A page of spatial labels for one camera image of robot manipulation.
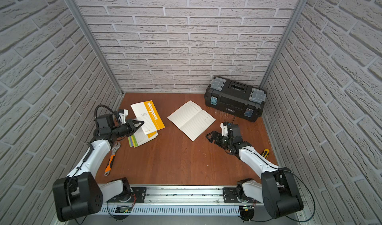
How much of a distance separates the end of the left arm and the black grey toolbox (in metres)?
0.55

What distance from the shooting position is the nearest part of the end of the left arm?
0.63 m

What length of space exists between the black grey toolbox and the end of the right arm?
218mm

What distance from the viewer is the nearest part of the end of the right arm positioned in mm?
642
